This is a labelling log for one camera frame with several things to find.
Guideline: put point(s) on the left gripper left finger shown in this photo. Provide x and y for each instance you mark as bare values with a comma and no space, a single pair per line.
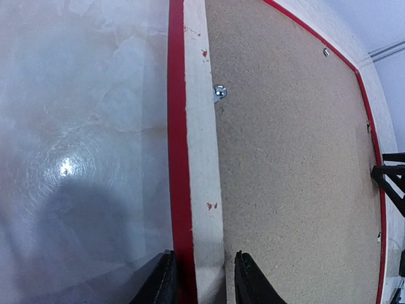
161,286

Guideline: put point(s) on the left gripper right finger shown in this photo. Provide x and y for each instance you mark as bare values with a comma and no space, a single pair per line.
251,285

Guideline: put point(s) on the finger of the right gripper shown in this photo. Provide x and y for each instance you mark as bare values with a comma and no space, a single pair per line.
387,176

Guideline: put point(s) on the wooden red photo frame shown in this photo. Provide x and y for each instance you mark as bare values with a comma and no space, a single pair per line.
193,149

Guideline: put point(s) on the brown backing board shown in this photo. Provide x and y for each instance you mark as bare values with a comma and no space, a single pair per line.
295,158

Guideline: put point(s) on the right aluminium post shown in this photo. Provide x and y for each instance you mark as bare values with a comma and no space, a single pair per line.
387,51

